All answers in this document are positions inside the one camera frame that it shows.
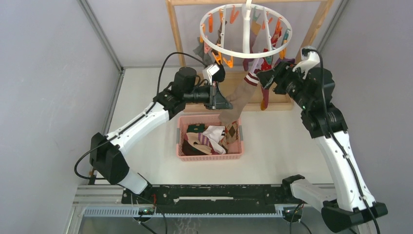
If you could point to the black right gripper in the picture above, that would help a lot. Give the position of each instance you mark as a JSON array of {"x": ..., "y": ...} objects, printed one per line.
[{"x": 283, "y": 71}]

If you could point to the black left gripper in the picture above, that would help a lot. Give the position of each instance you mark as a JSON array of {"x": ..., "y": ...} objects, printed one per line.
[{"x": 216, "y": 100}]

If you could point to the taupe sock red-white cuff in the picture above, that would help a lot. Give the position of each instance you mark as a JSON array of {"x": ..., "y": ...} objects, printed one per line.
[{"x": 243, "y": 93}]

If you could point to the white black striped sock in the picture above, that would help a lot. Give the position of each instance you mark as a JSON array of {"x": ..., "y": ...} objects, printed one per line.
[{"x": 215, "y": 134}]

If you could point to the green yellow dotted sock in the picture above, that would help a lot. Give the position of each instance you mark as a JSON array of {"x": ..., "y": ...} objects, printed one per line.
[{"x": 196, "y": 128}]

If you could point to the beige orange green argyle sock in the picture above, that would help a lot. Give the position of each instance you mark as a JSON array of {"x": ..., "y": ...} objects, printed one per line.
[{"x": 231, "y": 132}]

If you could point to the beige purple striped sock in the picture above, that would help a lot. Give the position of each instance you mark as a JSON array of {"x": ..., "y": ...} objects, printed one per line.
[{"x": 198, "y": 141}]

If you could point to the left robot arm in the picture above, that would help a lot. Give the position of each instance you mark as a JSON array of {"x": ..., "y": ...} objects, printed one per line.
[{"x": 107, "y": 153}]

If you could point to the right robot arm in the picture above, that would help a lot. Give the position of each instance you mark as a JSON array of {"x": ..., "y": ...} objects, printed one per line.
[{"x": 352, "y": 203}]

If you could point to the wooden hanger rack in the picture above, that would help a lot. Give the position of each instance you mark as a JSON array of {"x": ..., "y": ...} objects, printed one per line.
[{"x": 276, "y": 102}]

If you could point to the white round clip hanger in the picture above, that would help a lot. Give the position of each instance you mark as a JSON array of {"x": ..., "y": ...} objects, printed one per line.
[{"x": 278, "y": 30}]

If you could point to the maroon sock orange toe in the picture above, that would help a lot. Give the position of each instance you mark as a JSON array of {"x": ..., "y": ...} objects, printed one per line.
[{"x": 265, "y": 99}]

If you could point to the purple orange sock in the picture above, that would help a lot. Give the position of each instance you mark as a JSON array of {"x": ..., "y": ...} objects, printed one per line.
[{"x": 279, "y": 60}]

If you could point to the pink perforated plastic basket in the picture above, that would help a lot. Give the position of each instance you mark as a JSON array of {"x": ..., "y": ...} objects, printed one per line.
[{"x": 205, "y": 137}]

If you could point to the grey sock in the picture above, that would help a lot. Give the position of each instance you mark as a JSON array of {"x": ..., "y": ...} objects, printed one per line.
[{"x": 199, "y": 51}]

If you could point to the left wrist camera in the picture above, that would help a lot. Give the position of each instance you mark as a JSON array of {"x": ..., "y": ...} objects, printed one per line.
[{"x": 209, "y": 71}]

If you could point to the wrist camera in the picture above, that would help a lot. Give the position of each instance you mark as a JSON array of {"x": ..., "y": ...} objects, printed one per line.
[
  {"x": 209, "y": 71},
  {"x": 309, "y": 59}
]

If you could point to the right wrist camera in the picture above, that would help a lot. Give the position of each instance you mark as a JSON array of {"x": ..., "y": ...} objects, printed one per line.
[{"x": 309, "y": 59}]

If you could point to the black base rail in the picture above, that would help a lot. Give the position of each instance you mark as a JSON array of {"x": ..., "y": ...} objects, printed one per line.
[{"x": 218, "y": 199}]

